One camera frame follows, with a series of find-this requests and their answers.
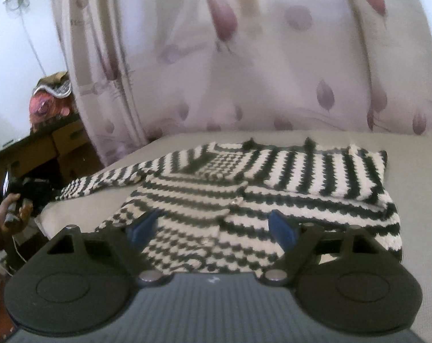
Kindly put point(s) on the pink leaf print curtain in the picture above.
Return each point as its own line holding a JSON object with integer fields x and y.
{"x": 244, "y": 57}

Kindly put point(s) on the black and white striped sweater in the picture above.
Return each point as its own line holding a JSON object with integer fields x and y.
{"x": 237, "y": 200}

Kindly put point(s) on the person's left hand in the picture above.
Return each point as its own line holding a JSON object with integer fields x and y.
{"x": 17, "y": 214}

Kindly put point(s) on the dark wooden cabinet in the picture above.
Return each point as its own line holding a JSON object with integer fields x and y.
{"x": 37, "y": 150}

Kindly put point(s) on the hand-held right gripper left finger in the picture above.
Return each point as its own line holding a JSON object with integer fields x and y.
{"x": 143, "y": 228}

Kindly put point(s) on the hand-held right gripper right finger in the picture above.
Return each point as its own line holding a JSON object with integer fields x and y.
{"x": 281, "y": 228}

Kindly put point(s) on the pile of colourful items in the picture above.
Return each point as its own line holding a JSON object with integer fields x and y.
{"x": 49, "y": 102}

